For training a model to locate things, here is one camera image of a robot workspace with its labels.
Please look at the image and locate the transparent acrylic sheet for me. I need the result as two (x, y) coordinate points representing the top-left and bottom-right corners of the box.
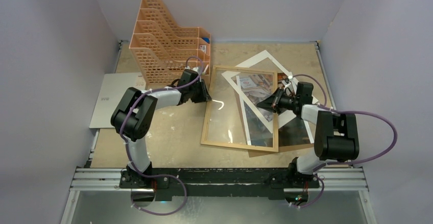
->
(205, 69), (275, 148)

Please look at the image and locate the blue item in organizer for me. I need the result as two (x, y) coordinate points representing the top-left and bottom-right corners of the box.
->
(202, 37), (210, 44)

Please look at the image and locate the grey booklet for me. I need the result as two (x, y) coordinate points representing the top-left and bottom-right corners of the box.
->
(89, 72), (146, 129)

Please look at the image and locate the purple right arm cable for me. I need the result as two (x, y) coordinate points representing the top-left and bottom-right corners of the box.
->
(288, 74), (398, 209)

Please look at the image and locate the printed photo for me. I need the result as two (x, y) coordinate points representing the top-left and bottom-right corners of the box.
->
(235, 73), (315, 147)

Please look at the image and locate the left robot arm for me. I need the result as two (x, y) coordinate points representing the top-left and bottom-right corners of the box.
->
(110, 68), (211, 188)

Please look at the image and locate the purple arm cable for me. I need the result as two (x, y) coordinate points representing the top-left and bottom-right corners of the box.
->
(288, 74), (398, 209)
(119, 56), (205, 216)

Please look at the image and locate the wooden picture frame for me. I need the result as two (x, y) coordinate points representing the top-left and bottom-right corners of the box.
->
(201, 65), (281, 154)

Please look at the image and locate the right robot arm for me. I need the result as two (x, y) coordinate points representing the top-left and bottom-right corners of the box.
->
(256, 82), (359, 187)

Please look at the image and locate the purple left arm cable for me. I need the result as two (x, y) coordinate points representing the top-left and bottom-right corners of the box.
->
(119, 56), (205, 216)

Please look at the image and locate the orange plastic file organizer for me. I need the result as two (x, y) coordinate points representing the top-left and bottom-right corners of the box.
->
(129, 0), (212, 85)

